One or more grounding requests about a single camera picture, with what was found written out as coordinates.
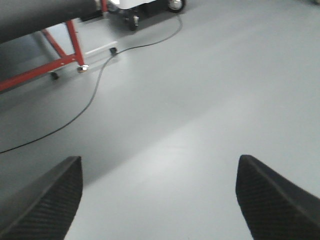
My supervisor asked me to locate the wheeled white cart base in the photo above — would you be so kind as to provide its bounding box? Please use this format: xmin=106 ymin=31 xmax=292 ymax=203
xmin=107 ymin=0 xmax=187 ymax=32

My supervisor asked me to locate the grey floor cable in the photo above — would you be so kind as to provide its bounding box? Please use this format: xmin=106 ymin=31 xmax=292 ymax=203
xmin=0 ymin=14 xmax=183 ymax=154

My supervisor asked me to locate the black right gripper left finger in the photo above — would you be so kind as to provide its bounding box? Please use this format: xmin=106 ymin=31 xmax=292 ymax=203
xmin=0 ymin=156 xmax=83 ymax=240

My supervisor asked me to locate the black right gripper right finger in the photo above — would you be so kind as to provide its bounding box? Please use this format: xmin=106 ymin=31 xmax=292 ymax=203
xmin=235 ymin=155 xmax=320 ymax=240

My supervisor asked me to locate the dark grey conveyor belt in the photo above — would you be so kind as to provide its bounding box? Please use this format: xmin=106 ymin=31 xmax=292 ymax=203
xmin=0 ymin=0 xmax=97 ymax=43

